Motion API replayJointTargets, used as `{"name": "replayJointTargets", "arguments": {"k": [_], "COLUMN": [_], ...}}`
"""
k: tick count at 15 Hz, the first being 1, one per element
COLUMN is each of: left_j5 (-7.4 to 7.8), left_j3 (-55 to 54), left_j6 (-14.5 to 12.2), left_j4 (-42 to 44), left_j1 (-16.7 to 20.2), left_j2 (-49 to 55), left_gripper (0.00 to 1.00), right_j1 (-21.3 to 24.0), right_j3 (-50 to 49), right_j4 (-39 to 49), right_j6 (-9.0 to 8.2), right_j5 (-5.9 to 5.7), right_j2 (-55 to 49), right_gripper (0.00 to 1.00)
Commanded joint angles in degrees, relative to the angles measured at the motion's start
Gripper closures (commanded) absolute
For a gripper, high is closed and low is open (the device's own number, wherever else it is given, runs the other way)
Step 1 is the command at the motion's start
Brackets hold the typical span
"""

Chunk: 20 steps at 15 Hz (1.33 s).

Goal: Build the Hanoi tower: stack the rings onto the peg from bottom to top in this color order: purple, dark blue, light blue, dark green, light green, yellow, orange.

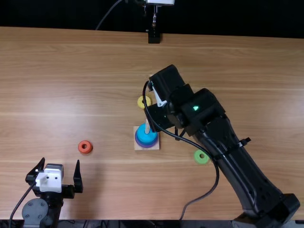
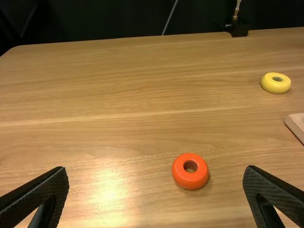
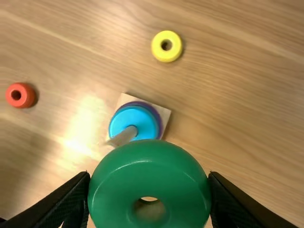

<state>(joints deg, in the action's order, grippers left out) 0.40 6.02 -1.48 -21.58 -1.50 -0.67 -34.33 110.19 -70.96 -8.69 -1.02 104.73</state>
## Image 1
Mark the white device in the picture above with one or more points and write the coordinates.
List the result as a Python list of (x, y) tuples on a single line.
[(160, 2)]

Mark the black clamp stand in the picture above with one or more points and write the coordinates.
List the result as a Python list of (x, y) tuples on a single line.
[(154, 38)]

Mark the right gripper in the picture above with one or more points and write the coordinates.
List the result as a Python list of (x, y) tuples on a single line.
[(166, 78)]

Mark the wooden peg base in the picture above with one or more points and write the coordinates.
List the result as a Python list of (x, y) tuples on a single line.
[(155, 148)]

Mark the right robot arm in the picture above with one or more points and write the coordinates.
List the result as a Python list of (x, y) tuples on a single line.
[(242, 171)]

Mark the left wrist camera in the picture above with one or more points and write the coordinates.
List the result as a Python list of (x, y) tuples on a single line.
[(51, 183)]

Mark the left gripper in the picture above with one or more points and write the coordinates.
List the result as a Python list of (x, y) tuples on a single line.
[(67, 191)]

